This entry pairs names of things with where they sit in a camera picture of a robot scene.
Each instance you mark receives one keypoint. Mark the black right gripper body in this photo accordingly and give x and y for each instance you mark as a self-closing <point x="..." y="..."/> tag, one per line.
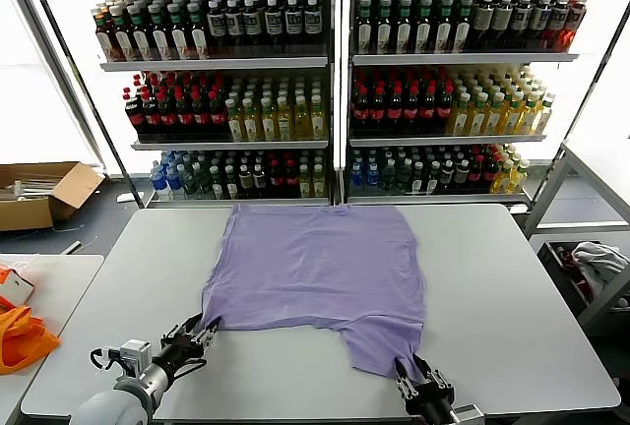
<point x="430" y="405"/>

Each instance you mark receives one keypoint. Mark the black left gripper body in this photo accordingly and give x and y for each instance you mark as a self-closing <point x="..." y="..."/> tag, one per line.
<point x="182" y="358"/>

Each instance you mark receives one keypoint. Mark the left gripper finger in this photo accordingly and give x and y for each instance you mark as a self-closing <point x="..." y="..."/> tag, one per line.
<point x="184" y="330"/>
<point x="206" y="335"/>

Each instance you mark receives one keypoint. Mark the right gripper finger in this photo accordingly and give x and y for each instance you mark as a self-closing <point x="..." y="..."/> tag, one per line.
<point x="433" y="377"/>
<point x="405" y="381"/>

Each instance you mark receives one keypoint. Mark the purple t-shirt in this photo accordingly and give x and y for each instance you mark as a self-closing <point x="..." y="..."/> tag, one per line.
<point x="315" y="267"/>

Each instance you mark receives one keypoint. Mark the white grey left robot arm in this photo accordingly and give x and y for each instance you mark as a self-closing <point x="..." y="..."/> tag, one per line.
<point x="106" y="407"/>

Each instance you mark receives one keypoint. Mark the white floor strip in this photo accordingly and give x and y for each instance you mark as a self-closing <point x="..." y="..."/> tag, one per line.
<point x="73" y="247"/>

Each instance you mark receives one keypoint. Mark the small white floor object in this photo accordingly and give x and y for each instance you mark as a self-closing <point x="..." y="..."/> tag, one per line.
<point x="127" y="197"/>

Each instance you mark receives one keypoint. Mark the water bottle blue label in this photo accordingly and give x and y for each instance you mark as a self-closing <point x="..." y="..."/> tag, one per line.
<point x="173" y="184"/>
<point x="371" y="176"/>
<point x="355" y="176"/>
<point x="158" y="184"/>

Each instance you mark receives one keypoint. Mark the dark bottle white cap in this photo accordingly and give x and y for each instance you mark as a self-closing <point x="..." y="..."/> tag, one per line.
<point x="259" y="180"/>
<point x="433" y="176"/>
<point x="244" y="180"/>
<point x="230" y="183"/>
<point x="461" y="175"/>
<point x="216" y="184"/>
<point x="447" y="175"/>

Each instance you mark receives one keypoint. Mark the orange cloth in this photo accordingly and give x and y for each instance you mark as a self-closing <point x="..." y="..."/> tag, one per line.
<point x="24" y="341"/>

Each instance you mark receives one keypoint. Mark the black storage crate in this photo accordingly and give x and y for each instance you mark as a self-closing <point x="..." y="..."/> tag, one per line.
<point x="553" y="260"/>

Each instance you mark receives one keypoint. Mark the orange white carton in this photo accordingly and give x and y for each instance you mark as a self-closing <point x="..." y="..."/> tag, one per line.
<point x="18" y="289"/>

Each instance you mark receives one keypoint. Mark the cola bottle red cap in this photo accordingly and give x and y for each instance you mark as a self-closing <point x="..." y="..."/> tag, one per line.
<point x="395" y="110"/>
<point x="378" y="110"/>
<point x="199" y="117"/>
<point x="183" y="117"/>
<point x="275" y="179"/>
<point x="215" y="117"/>
<point x="411" y="110"/>
<point x="150" y="117"/>
<point x="475" y="174"/>
<point x="444" y="110"/>
<point x="166" y="117"/>
<point x="134" y="117"/>
<point x="291" y="179"/>
<point x="361" y="110"/>
<point x="489" y="173"/>
<point x="428" y="110"/>

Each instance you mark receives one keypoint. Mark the red garment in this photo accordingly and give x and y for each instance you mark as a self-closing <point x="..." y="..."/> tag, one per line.
<point x="586" y="289"/>

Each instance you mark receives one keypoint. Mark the yellow juice bottle white cap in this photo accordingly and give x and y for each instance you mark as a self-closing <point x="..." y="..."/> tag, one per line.
<point x="528" y="118"/>
<point x="503" y="176"/>
<point x="518" y="175"/>
<point x="512" y="118"/>
<point x="250" y="122"/>
<point x="494" y="119"/>
<point x="284" y="121"/>
<point x="300" y="121"/>
<point x="543" y="117"/>
<point x="267" y="122"/>
<point x="305" y="181"/>
<point x="319" y="181"/>
<point x="317" y="121"/>
<point x="234" y="122"/>
<point x="477" y="120"/>
<point x="460" y="120"/>

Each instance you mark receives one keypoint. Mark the open cardboard box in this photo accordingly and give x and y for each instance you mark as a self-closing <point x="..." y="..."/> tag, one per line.
<point x="29" y="213"/>

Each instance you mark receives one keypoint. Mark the white crumpled garment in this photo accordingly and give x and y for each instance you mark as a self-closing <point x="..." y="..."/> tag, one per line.
<point x="598" y="260"/>

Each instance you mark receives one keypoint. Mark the white strips bundle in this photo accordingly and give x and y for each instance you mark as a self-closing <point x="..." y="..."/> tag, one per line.
<point x="39" y="188"/>

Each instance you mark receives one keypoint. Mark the grey metal bottle shelf rack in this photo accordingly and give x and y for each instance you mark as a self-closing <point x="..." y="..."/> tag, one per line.
<point x="462" y="58"/>
<point x="216" y="64"/>

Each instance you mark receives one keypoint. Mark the tea bottle green white label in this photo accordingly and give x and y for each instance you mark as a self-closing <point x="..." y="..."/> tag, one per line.
<point x="462" y="30"/>
<point x="403" y="31"/>
<point x="364" y="31"/>
<point x="384" y="31"/>
<point x="423" y="30"/>
<point x="143" y="43"/>
<point x="162" y="42"/>
<point x="123" y="43"/>
<point x="200" y="42"/>
<point x="181" y="42"/>
<point x="443" y="30"/>

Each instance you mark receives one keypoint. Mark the reddish tea bottle white label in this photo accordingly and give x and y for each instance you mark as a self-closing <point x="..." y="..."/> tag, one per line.
<point x="103" y="43"/>

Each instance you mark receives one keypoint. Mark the dark drink bottle white label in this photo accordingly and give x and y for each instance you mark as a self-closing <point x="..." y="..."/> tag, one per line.
<point x="215" y="24"/>
<point x="539" y="18"/>
<point x="521" y="19"/>
<point x="293" y="21"/>
<point x="273" y="22"/>
<point x="557" y="18"/>
<point x="234" y="23"/>
<point x="252" y="22"/>
<point x="311" y="21"/>

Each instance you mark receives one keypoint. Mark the dark drink bottle beige label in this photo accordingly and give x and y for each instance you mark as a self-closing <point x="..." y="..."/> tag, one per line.
<point x="501" y="19"/>
<point x="483" y="19"/>

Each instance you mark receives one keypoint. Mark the red drink bottle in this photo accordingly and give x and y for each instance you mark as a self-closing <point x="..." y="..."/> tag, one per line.
<point x="573" y="19"/>

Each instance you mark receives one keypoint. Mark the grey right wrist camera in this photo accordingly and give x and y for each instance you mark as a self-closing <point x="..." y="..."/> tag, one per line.
<point x="467" y="414"/>

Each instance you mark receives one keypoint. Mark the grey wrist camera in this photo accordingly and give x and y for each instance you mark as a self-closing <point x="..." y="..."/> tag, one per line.
<point x="467" y="414"/>
<point x="135" y="353"/>

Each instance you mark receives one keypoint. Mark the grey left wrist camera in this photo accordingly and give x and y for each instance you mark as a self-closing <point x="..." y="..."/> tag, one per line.
<point x="135" y="353"/>

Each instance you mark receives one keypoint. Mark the black metal frame pole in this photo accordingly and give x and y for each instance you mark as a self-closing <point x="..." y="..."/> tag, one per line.
<point x="590" y="78"/>
<point x="107" y="136"/>

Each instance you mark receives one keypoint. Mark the grey metal frame table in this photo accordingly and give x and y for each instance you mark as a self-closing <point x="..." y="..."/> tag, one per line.
<point x="547" y="189"/>

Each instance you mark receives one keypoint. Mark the grey metal frame post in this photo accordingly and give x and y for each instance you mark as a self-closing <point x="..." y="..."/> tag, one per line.
<point x="60" y="80"/>

